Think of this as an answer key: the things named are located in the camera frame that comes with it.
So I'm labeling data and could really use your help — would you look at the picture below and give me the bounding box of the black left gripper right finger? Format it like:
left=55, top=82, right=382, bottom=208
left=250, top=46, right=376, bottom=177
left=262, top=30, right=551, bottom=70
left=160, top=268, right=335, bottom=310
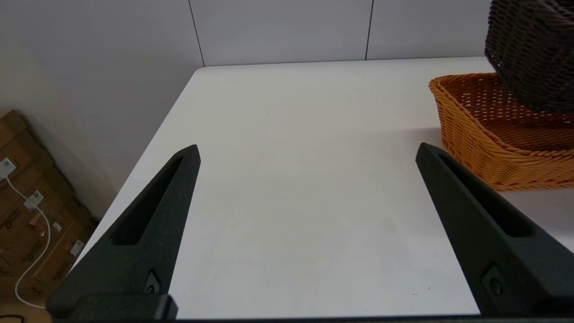
left=415, top=142, right=574, bottom=317

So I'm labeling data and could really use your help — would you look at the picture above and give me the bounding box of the thin white cable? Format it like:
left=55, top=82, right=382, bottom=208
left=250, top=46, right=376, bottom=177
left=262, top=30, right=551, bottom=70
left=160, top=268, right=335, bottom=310
left=0, top=173, right=51, bottom=310

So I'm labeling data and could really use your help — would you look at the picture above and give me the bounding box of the brown cardboard box stack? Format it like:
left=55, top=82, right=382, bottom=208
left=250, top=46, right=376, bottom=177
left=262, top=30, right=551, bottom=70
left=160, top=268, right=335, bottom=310
left=0, top=109, right=97, bottom=315

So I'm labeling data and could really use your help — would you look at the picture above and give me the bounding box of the white paper label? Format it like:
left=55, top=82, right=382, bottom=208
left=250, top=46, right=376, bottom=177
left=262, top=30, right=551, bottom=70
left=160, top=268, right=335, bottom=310
left=24, top=190, right=44, bottom=210
left=0, top=158, right=17, bottom=181

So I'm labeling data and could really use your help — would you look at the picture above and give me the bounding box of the orange wicker basket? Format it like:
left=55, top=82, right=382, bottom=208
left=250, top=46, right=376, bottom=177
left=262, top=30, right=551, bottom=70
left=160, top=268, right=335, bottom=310
left=429, top=73, right=574, bottom=192

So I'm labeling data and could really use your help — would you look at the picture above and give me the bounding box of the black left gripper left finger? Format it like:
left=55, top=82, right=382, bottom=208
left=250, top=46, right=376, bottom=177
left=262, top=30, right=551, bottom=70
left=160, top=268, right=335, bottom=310
left=45, top=144, right=201, bottom=321

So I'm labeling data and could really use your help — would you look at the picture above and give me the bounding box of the dark brown wicker basket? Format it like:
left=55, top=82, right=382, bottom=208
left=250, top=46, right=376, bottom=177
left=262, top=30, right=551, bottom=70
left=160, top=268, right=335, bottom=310
left=484, top=0, right=574, bottom=114

